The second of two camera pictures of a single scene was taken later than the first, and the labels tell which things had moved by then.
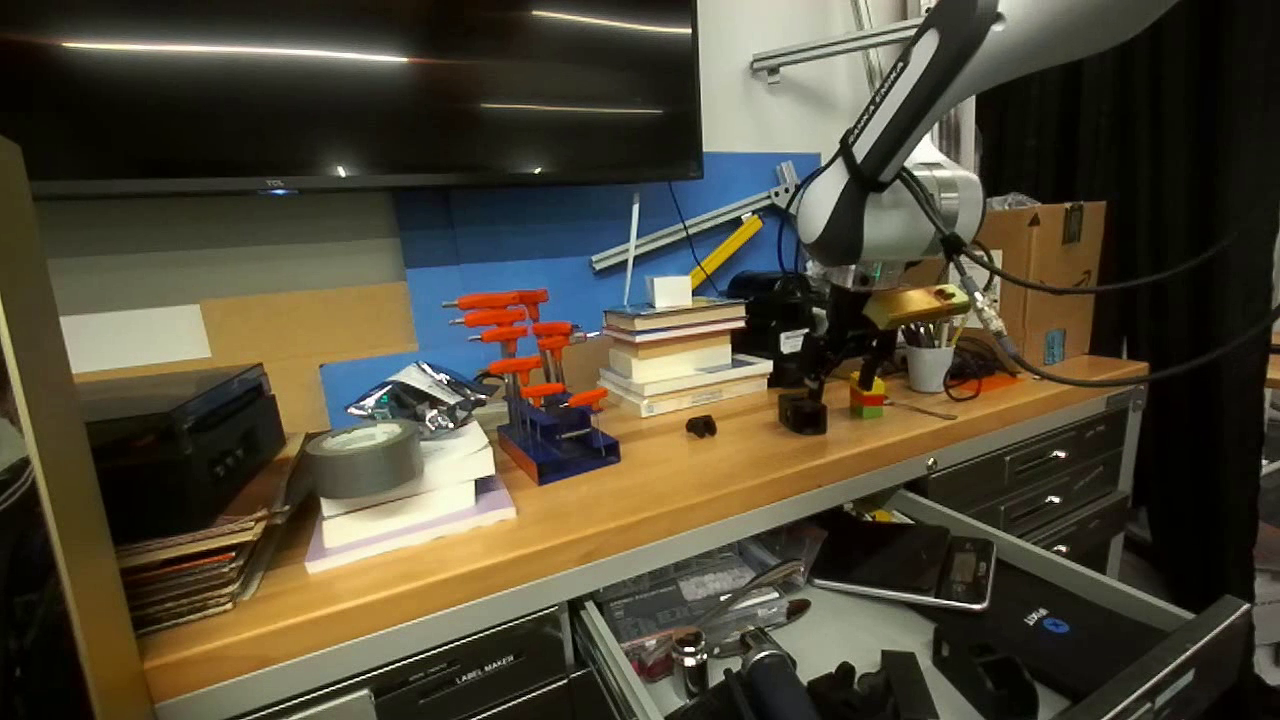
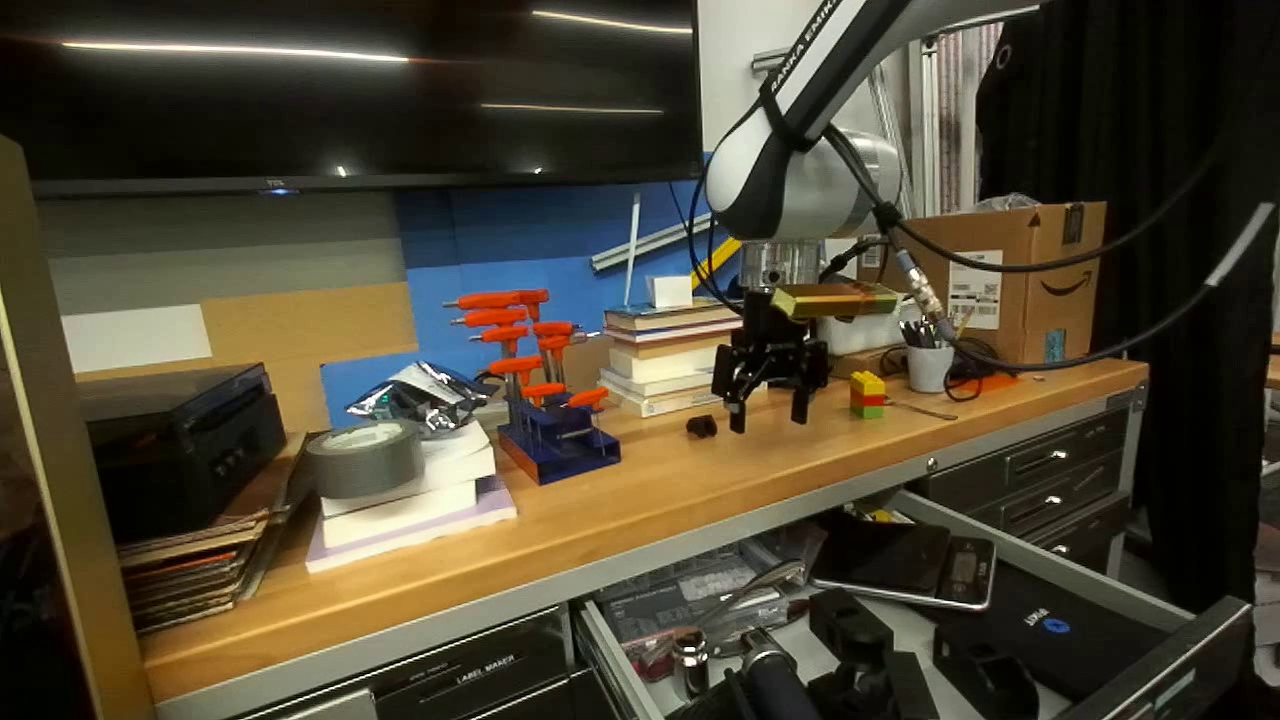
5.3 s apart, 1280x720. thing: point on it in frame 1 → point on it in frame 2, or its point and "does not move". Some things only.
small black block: [700, 425] does not move
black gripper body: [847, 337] → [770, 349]
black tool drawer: [914, 608] does not move
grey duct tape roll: [362, 461] does not move
